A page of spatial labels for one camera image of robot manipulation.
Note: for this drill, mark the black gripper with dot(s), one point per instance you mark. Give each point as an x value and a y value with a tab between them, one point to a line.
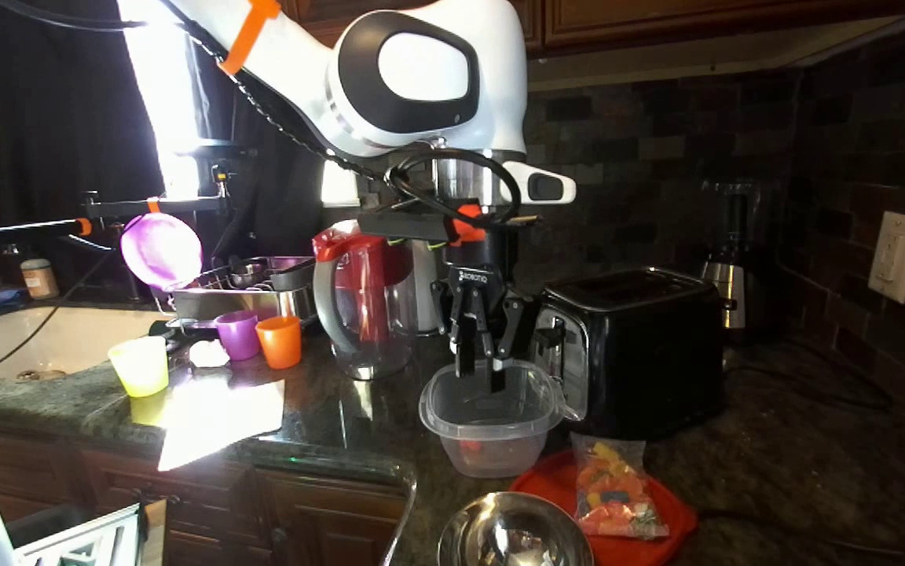
483	273

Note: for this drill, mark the red gummy candy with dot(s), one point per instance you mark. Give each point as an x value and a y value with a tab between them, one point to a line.
472	448

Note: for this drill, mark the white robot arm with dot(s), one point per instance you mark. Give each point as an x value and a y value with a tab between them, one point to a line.
431	94

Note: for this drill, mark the transparent plastic bowl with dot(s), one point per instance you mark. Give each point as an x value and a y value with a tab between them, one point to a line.
514	423

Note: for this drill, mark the silver metal bowl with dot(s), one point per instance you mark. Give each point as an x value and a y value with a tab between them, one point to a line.
511	531

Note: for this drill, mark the red electric kettle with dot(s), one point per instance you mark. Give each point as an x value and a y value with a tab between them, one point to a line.
373	298

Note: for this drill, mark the black toaster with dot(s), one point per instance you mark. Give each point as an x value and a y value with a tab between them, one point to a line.
638	355

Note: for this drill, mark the red plastic plate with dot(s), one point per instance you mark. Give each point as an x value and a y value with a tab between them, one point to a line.
555	478

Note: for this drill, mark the orange plastic cup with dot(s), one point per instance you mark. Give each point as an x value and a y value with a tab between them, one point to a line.
281	342

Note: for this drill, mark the bag of gummy candies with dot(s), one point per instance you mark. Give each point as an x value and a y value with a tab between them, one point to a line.
612	494

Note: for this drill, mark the purple plastic cup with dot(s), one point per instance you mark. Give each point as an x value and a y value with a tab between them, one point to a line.
238	334

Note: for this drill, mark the yellow plastic cup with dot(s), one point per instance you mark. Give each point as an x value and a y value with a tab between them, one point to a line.
141	365

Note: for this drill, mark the white wall outlet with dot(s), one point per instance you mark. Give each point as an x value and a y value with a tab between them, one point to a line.
886	269

